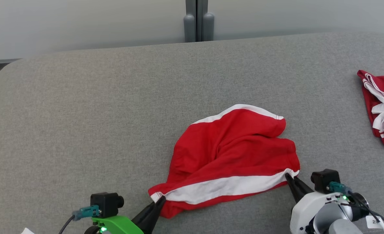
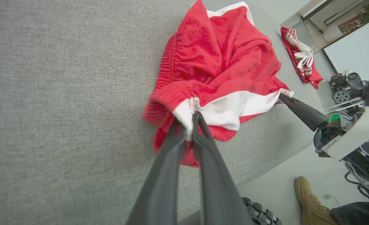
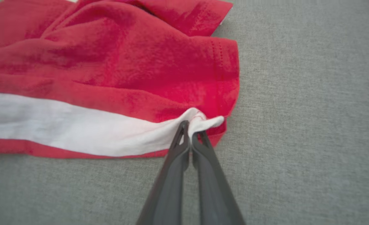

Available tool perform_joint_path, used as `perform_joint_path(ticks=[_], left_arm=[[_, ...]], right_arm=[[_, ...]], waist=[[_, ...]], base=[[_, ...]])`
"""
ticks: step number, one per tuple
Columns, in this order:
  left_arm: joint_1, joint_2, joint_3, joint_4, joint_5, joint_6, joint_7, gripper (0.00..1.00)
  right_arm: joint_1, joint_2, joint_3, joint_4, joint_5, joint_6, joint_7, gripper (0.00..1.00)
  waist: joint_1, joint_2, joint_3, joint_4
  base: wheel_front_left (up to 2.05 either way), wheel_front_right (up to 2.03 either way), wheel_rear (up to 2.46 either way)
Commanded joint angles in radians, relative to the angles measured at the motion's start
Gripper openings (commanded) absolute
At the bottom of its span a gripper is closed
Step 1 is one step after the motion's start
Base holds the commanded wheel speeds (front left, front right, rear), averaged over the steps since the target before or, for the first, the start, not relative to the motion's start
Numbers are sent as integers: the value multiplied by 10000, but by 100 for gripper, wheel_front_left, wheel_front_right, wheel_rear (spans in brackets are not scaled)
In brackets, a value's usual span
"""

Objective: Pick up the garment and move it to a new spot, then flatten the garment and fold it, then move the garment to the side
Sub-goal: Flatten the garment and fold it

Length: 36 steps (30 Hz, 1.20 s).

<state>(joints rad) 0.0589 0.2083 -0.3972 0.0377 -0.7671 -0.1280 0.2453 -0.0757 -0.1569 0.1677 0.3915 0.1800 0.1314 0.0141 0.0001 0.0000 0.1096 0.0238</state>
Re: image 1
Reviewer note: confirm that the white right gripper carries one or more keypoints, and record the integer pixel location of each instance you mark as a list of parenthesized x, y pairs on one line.
[(304, 209)]

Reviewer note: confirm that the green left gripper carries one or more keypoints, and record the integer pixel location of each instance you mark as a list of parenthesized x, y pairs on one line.
[(120, 226)]

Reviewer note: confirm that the red shorts with white stripe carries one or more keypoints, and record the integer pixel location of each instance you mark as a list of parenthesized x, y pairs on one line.
[(231, 146)]

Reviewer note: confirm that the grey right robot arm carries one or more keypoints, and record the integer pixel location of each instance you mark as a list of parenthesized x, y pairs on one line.
[(341, 227)]

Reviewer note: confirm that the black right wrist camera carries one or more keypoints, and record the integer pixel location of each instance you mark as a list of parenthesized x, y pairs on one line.
[(323, 180)]

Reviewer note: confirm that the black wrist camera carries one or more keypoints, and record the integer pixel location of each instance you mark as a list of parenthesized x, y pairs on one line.
[(323, 180), (105, 203)]

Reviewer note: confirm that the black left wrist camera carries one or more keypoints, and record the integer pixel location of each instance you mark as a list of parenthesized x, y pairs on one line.
[(105, 203)]

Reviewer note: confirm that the grey partition post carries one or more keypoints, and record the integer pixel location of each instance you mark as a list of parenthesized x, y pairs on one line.
[(198, 19)]

